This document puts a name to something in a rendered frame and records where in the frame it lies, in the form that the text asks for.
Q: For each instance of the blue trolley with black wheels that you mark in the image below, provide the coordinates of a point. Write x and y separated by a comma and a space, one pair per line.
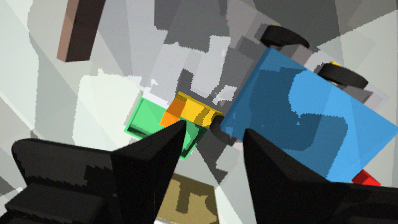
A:
325, 121

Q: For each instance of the red-headed stop pin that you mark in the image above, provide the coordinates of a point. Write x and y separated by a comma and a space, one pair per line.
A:
364, 178

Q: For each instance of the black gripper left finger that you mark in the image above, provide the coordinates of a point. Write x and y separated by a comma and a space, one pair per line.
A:
132, 179

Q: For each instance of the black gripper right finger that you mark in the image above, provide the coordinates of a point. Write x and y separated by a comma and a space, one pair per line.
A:
285, 191

